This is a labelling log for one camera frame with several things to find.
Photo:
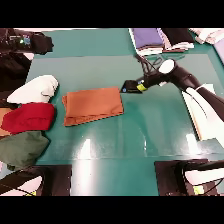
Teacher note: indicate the orange-brown shirt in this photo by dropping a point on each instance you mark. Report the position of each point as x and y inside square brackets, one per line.
[91, 105]

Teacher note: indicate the black garment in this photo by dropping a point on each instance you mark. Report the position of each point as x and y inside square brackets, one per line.
[178, 36]
[11, 71]

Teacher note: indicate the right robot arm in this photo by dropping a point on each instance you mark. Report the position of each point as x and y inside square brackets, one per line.
[181, 76]

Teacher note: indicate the red garment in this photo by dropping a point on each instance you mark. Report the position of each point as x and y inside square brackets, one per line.
[30, 117]

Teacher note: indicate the green garment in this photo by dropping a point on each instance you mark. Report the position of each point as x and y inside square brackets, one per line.
[21, 148]

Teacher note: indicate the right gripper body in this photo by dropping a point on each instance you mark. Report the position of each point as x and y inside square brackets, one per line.
[133, 86]

